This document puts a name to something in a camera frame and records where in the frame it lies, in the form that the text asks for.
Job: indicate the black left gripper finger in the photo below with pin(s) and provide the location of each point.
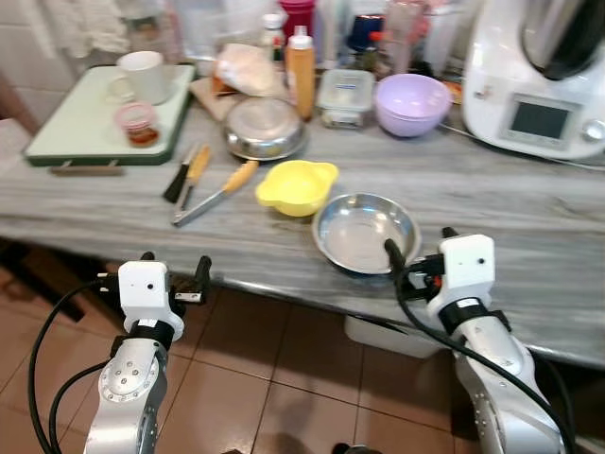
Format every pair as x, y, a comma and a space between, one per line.
146, 256
203, 270

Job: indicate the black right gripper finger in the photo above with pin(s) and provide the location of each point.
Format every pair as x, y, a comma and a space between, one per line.
450, 232
392, 253

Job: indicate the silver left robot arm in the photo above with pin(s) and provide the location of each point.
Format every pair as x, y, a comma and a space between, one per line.
123, 397

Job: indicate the shallow steel plate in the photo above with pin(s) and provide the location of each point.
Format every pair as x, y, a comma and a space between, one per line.
367, 232

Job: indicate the yellow plastic bowl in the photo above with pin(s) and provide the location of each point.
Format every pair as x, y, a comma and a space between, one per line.
296, 186

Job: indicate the plastic cup with red sauce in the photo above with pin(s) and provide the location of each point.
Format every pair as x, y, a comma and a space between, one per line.
139, 123

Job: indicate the purple plastic bowl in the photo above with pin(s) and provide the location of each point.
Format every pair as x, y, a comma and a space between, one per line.
412, 102

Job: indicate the pale green tray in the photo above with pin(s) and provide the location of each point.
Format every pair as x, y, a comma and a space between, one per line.
85, 128

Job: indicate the white kitchen cooking machine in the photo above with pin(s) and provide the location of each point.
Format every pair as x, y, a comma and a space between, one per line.
492, 95

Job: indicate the upturned steel bowl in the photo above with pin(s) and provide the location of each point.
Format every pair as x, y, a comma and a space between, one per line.
265, 128

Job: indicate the clear plastic food container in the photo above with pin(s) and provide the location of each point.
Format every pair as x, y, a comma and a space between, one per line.
345, 97

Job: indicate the small wooden board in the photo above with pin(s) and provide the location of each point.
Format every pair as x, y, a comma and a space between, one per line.
210, 97

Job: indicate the white ceramic mug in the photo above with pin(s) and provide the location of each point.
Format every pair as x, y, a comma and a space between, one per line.
144, 76

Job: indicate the orange sauce squeeze bottle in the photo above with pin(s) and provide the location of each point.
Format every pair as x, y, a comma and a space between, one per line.
301, 80

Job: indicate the bread in plastic bag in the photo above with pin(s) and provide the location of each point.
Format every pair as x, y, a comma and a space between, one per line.
248, 68

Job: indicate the dark blue jar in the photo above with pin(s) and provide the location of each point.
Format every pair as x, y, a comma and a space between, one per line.
367, 30

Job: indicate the white hanging cloth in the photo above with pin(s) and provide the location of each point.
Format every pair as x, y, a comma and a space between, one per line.
90, 24

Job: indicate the small white-capped bottle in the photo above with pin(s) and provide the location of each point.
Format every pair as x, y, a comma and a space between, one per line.
272, 30

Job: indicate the magenta bottle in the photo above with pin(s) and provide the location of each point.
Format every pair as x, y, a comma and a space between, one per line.
298, 13

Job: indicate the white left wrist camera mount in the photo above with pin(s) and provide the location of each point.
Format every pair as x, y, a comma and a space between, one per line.
144, 286

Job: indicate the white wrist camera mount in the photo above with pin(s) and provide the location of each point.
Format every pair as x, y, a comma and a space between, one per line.
144, 286
468, 267

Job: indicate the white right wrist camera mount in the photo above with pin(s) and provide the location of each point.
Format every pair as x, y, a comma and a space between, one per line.
468, 267

